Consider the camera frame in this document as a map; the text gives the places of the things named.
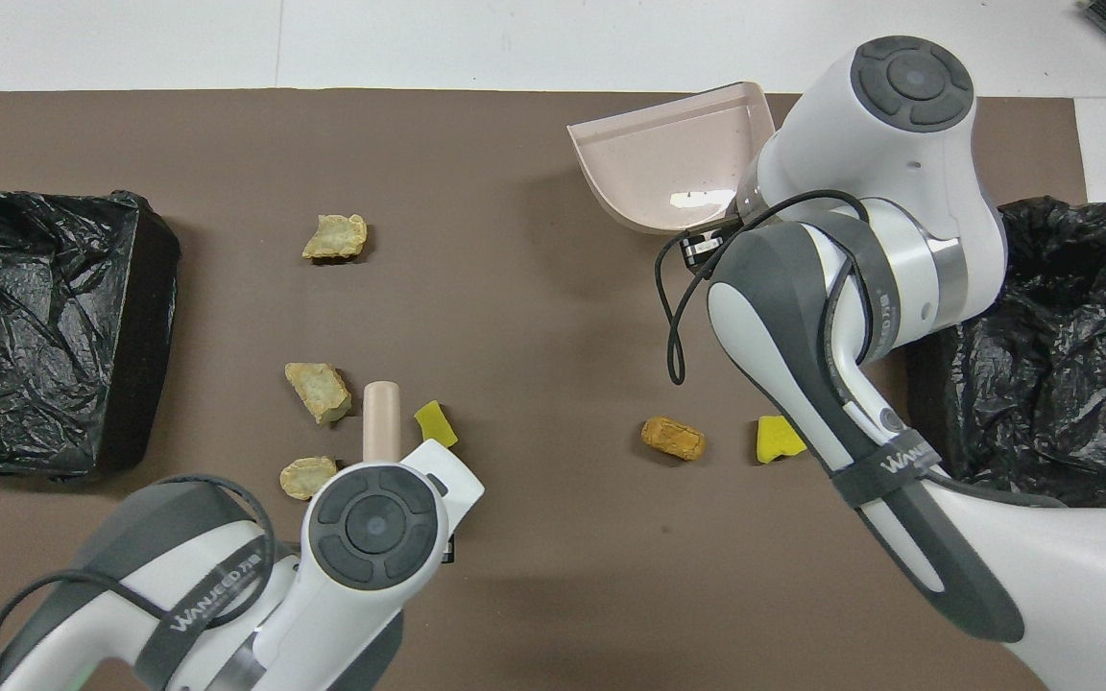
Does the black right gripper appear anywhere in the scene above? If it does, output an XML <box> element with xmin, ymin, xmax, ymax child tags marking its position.
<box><xmin>681</xmin><ymin>226</ymin><xmax>744</xmax><ymax>268</ymax></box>

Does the small yellow sponge piece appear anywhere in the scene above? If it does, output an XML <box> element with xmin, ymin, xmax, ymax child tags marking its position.
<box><xmin>414</xmin><ymin>400</ymin><xmax>459</xmax><ymax>449</ymax></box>

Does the black bag-lined bin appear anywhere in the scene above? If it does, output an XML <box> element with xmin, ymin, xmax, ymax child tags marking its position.
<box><xmin>0</xmin><ymin>189</ymin><xmax>181</xmax><ymax>479</ymax></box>
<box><xmin>903</xmin><ymin>196</ymin><xmax>1106</xmax><ymax>510</ymax></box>

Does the beige toy pastry piece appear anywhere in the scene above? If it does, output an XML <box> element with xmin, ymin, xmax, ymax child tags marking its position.
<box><xmin>284</xmin><ymin>362</ymin><xmax>353</xmax><ymax>425</ymax></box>
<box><xmin>279</xmin><ymin>456</ymin><xmax>339</xmax><ymax>501</ymax></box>
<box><xmin>301</xmin><ymin>213</ymin><xmax>369</xmax><ymax>261</ymax></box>

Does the beige plastic dustpan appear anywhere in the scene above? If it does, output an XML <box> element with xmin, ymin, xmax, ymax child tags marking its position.
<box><xmin>567</xmin><ymin>81</ymin><xmax>775</xmax><ymax>236</ymax></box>

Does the large yellow sponge piece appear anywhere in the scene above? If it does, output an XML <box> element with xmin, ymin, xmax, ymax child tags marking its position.
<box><xmin>757</xmin><ymin>415</ymin><xmax>808</xmax><ymax>465</ymax></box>

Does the brown paper table mat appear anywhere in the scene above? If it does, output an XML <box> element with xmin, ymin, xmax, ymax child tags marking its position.
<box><xmin>0</xmin><ymin>89</ymin><xmax>1106</xmax><ymax>691</ymax></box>

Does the brown toy bread loaf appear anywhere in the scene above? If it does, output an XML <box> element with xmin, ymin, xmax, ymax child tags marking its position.
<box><xmin>640</xmin><ymin>416</ymin><xmax>707</xmax><ymax>462</ymax></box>

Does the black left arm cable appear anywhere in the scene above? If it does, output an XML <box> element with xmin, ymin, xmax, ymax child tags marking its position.
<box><xmin>0</xmin><ymin>473</ymin><xmax>276</xmax><ymax>691</ymax></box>

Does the beige hand brush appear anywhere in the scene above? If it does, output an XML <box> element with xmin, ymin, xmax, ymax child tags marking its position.
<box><xmin>362</xmin><ymin>381</ymin><xmax>403</xmax><ymax>462</ymax></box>

